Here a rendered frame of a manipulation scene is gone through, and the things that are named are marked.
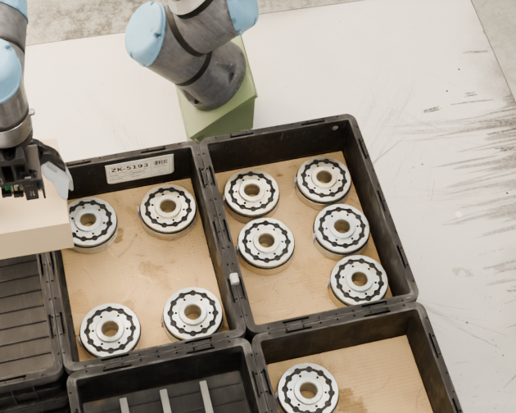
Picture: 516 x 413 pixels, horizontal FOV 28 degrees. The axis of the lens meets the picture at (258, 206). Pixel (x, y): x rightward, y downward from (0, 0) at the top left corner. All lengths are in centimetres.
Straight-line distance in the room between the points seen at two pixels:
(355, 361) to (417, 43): 86
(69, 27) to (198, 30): 143
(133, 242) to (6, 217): 36
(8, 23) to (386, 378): 86
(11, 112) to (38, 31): 194
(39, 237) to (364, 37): 104
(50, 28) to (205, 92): 133
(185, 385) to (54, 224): 38
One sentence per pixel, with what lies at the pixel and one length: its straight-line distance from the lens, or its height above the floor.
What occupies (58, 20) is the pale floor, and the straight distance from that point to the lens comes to 333.
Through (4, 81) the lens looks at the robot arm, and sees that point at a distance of 133.
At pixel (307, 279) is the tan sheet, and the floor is 83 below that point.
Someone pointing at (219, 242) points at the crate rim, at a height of 93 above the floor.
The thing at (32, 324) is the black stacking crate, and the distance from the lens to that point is 183.
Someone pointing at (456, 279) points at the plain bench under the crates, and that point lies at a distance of 205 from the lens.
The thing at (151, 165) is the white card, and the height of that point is 89.
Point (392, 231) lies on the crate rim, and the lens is 181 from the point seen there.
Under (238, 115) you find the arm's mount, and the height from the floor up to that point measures 79.
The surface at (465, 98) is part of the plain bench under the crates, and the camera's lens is 230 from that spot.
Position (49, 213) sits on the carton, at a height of 112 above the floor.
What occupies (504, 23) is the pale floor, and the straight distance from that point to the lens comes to 345.
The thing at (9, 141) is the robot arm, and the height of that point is 132.
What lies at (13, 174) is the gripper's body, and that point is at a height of 126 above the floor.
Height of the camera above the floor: 246
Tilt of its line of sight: 58 degrees down
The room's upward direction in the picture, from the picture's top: 5 degrees clockwise
